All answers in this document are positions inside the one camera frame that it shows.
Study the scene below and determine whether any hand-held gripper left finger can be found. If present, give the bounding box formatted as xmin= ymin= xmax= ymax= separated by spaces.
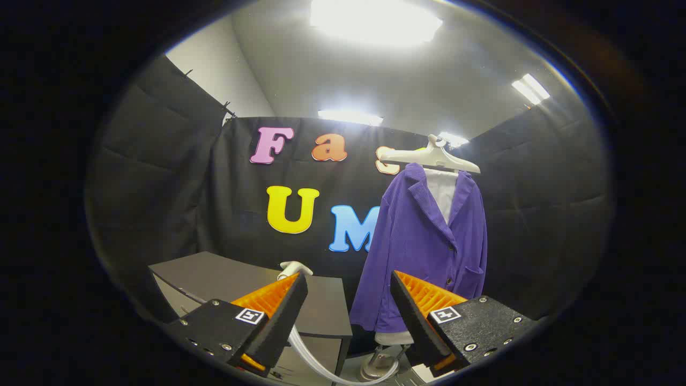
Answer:
xmin=163 ymin=272 xmax=309 ymax=377

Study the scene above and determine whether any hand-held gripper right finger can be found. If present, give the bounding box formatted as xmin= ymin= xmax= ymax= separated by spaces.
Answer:
xmin=390 ymin=270 xmax=536 ymax=376

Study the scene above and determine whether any purple corduroy jacket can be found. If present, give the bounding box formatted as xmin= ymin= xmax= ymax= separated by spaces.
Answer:
xmin=349 ymin=162 xmax=488 ymax=334

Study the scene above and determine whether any white shirt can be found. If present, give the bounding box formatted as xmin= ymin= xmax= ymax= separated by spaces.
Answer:
xmin=374 ymin=167 xmax=459 ymax=345

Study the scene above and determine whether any grey steamer stand base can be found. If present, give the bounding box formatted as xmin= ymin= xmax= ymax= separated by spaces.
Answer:
xmin=359 ymin=346 xmax=413 ymax=382

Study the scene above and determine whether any white clothes hanger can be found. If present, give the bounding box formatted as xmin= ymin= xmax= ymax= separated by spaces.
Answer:
xmin=377 ymin=134 xmax=481 ymax=175

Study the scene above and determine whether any black quilted curtain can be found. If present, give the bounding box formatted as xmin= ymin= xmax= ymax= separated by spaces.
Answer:
xmin=466 ymin=102 xmax=612 ymax=322
xmin=86 ymin=54 xmax=228 ymax=317

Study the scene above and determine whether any long ceiling light panel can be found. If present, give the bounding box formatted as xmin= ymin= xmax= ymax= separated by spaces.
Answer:
xmin=318 ymin=109 xmax=384 ymax=127

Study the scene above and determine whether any double ceiling light panel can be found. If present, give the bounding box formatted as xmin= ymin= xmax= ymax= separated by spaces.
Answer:
xmin=511 ymin=73 xmax=551 ymax=106

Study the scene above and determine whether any large ceiling light panel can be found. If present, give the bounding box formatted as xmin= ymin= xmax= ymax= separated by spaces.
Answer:
xmin=310 ymin=0 xmax=444 ymax=48

